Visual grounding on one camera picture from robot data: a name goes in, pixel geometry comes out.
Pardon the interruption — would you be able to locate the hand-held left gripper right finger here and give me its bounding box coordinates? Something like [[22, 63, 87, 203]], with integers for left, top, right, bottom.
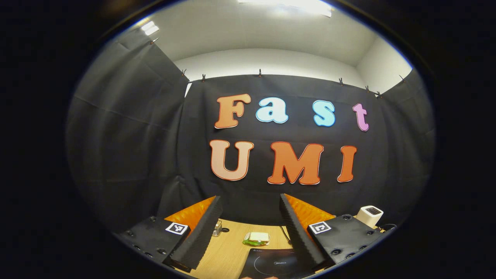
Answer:
[[279, 193, 386, 272]]

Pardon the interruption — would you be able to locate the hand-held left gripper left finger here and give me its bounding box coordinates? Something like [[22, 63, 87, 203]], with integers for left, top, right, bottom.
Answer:
[[116, 196, 224, 272]]

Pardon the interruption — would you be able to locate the black induction cooktop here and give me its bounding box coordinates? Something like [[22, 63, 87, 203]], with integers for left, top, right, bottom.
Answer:
[[238, 248, 307, 279]]

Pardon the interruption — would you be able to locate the sandwich on white plate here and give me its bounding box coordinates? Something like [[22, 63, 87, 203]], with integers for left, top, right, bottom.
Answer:
[[243, 232, 270, 247]]

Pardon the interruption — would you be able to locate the white toaster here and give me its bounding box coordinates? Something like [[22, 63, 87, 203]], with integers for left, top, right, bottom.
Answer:
[[356, 205, 384, 228]]

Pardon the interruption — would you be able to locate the row of black clips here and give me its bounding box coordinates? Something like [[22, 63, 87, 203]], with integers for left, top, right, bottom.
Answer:
[[151, 37, 406, 99]]

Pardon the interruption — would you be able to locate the small ceiling light panel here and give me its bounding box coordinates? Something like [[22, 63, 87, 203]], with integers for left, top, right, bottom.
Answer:
[[140, 21, 160, 36]]

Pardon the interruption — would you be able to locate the large ceiling light panel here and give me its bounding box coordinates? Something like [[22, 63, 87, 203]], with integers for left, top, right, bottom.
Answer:
[[237, 0, 333, 18]]

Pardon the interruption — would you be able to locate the small wire rack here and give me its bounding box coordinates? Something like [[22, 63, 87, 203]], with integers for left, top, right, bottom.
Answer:
[[212, 220, 230, 237]]

